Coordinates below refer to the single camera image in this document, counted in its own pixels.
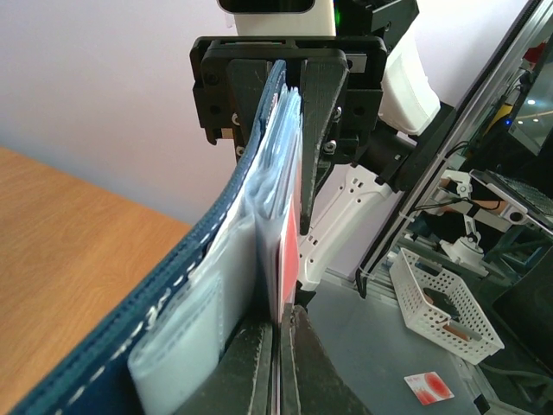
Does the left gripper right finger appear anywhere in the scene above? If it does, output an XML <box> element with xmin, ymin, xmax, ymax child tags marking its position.
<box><xmin>278</xmin><ymin>303</ymin><xmax>371</xmax><ymax>414</ymax></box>

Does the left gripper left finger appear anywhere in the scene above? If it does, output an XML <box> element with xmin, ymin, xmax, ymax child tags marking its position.
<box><xmin>176</xmin><ymin>318</ymin><xmax>273</xmax><ymax>415</ymax></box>

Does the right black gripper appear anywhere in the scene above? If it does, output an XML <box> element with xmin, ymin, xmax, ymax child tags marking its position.
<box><xmin>189</xmin><ymin>36</ymin><xmax>387</xmax><ymax>235</ymax></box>

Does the blue card holder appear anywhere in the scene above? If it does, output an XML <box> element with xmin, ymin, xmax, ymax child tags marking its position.
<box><xmin>11</xmin><ymin>60</ymin><xmax>287</xmax><ymax>414</ymax></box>

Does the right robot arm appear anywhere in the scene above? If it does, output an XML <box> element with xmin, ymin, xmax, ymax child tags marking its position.
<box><xmin>190</xmin><ymin>1</ymin><xmax>454</xmax><ymax>305</ymax></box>

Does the red white card on floor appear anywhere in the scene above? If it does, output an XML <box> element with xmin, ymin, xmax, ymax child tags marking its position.
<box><xmin>404</xmin><ymin>372</ymin><xmax>454</xmax><ymax>405</ymax></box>

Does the white perforated basket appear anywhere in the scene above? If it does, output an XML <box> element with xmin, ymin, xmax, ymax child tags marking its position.
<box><xmin>388</xmin><ymin>248</ymin><xmax>505</xmax><ymax>365</ymax></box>

